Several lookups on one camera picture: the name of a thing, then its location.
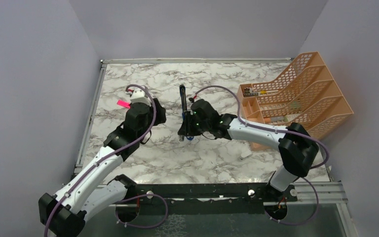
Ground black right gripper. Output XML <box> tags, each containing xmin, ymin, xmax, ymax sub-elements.
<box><xmin>179</xmin><ymin>111</ymin><xmax>211</xmax><ymax>136</ymax></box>

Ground blue stapler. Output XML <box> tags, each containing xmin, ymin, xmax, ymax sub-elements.
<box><xmin>179</xmin><ymin>84</ymin><xmax>194</xmax><ymax>142</ymax></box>

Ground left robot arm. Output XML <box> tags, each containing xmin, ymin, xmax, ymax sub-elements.
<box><xmin>38</xmin><ymin>97</ymin><xmax>166</xmax><ymax>237</ymax></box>

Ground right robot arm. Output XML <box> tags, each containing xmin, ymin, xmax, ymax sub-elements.
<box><xmin>178</xmin><ymin>99</ymin><xmax>319</xmax><ymax>201</ymax></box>

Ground pink flat plastic bar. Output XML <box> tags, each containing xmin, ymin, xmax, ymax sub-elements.
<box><xmin>117</xmin><ymin>100</ymin><xmax>131</xmax><ymax>109</ymax></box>

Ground black piano keyboard ruler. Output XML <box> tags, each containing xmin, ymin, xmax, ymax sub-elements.
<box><xmin>243</xmin><ymin>87</ymin><xmax>259</xmax><ymax>97</ymax></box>

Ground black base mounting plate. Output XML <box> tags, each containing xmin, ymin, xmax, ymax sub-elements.
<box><xmin>103</xmin><ymin>183</ymin><xmax>299</xmax><ymax>217</ymax></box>

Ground peach plastic desk organizer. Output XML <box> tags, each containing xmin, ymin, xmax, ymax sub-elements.
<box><xmin>237</xmin><ymin>51</ymin><xmax>354</xmax><ymax>140</ymax></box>

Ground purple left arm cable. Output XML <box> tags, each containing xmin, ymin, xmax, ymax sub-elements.
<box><xmin>44</xmin><ymin>84</ymin><xmax>169</xmax><ymax>237</ymax></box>

